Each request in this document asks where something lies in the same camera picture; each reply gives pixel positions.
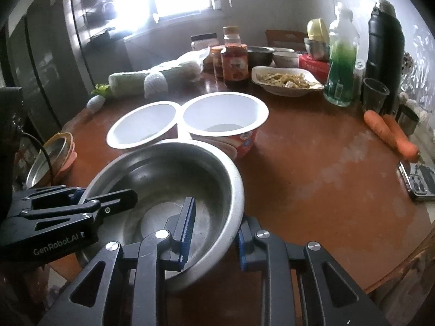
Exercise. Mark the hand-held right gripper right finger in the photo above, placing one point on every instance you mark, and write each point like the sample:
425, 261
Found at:
242, 251

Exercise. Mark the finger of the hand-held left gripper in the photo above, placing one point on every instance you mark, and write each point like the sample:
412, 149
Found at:
112, 202
76, 195

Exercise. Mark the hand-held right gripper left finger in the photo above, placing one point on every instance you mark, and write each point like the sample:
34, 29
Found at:
187, 237

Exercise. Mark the pink shell-shaped plate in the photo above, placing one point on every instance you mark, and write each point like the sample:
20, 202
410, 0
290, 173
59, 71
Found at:
69, 158

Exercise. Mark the small steel bowl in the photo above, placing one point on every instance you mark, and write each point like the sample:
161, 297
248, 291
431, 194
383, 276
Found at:
260, 56
39, 166

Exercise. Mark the large steel bowl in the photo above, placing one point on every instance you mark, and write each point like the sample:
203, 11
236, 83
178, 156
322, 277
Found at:
153, 176

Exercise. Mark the yellow shell-shaped plate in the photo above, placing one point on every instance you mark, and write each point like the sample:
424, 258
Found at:
58, 135

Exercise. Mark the white instant noodle bowl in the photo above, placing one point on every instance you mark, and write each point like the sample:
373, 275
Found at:
224, 108
142, 122

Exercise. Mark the fruit in white foam net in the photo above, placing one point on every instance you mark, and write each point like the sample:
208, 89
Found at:
95, 103
156, 83

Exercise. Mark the green lettuce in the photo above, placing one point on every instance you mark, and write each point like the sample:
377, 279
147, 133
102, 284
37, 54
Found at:
101, 90

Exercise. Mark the wrapped napa cabbage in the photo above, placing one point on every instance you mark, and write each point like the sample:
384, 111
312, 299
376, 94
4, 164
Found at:
129, 83

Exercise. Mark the grey refrigerator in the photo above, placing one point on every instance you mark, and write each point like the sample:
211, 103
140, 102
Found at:
44, 47

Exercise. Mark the red-lidded sauce jar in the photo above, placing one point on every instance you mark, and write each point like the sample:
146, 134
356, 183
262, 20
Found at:
216, 62

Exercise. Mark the dark sauce bottle red label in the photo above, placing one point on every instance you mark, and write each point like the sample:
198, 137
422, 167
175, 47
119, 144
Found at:
235, 68

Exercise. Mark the white dish of food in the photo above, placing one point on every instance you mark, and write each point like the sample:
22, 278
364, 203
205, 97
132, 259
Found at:
285, 79

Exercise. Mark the black-lidded clear jar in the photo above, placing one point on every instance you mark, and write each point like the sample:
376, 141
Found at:
203, 42

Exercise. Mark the smartphone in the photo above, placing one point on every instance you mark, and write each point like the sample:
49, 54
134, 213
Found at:
419, 183

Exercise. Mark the white ceramic bowl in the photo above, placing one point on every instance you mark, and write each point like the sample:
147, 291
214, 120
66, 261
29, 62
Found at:
286, 59

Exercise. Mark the red tissue box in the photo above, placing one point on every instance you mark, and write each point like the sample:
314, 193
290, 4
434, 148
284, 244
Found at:
312, 64

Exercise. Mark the green dish soap bottle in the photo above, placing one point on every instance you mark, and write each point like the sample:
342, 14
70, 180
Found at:
340, 74

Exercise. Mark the orange-lidded honey bottle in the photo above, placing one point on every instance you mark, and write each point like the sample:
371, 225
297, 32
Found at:
231, 35

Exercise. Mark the clear plastic cup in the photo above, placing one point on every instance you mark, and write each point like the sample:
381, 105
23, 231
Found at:
375, 95

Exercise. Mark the steel cup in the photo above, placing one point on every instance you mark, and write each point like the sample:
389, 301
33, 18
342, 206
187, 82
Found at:
407, 120

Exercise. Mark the steel mug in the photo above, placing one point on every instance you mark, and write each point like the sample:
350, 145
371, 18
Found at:
316, 49

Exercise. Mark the wooden chair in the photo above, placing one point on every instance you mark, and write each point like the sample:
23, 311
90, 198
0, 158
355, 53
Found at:
285, 37

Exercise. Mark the yellow plastic cup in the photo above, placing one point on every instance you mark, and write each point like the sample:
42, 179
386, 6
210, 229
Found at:
317, 29

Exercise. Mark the black thermos flask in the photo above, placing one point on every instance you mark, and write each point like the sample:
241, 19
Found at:
385, 47

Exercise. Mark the crinkled clear plastic wrap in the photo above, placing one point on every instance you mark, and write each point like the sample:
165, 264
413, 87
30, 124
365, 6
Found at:
421, 64

